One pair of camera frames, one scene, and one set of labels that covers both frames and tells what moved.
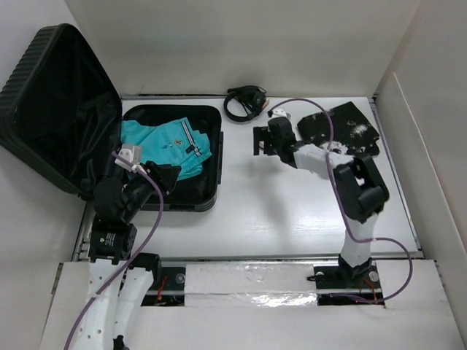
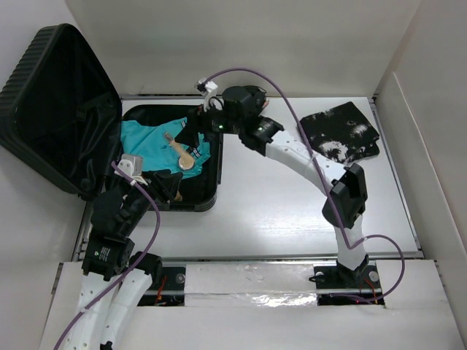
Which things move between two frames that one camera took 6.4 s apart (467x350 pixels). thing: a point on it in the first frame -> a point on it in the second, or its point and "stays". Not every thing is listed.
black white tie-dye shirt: x=352 y=131 stays
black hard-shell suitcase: x=60 y=114 stays
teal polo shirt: x=175 y=143 stays
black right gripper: x=263 y=134 -> x=199 y=120
